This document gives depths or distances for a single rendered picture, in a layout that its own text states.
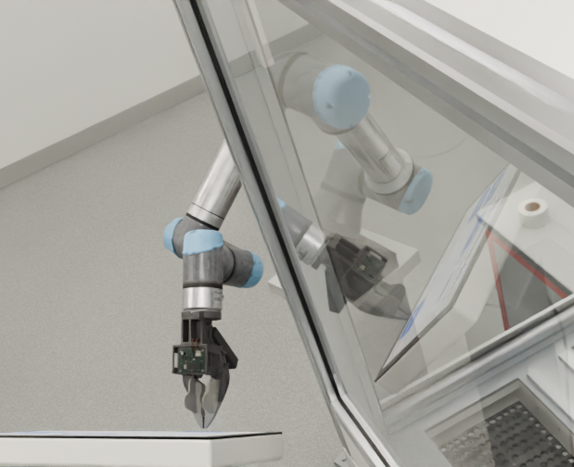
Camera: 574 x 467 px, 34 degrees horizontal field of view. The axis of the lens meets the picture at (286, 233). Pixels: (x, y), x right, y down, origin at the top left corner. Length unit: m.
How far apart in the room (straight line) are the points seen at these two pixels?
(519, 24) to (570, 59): 0.06
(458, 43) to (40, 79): 4.37
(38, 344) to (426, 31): 3.38
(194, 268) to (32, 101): 3.25
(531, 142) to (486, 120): 0.05
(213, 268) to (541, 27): 1.21
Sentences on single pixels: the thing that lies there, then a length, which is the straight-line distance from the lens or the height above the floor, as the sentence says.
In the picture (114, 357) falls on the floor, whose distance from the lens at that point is 3.61.
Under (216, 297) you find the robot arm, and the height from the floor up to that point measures 1.18.
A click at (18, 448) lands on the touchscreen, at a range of 1.65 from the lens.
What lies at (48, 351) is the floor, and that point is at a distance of 3.80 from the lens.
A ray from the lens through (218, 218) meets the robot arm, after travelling 1.89.
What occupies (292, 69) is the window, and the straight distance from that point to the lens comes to 0.87.
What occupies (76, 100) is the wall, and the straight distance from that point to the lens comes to 4.94.
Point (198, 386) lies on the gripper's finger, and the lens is 1.75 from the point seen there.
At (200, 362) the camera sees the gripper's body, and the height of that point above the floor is 1.13.
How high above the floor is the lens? 2.24
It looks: 36 degrees down
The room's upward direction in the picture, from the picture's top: 20 degrees counter-clockwise
